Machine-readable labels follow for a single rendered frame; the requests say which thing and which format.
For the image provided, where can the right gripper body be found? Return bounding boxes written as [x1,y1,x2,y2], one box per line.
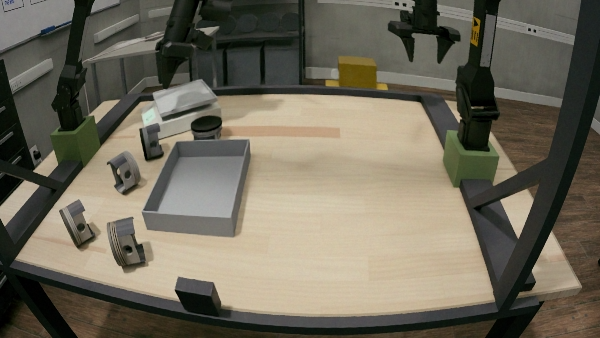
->
[388,3,461,42]

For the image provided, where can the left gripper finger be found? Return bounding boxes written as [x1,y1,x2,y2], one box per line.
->
[160,56,188,89]
[155,52,167,84]

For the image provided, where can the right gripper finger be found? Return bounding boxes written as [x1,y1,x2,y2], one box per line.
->
[399,36,415,62]
[436,36,455,64]

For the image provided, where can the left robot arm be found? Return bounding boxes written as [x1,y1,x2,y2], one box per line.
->
[51,0,233,132]

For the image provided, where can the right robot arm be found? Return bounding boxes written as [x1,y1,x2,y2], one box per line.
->
[455,0,501,152]

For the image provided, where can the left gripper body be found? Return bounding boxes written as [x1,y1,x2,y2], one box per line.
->
[155,16,194,59]

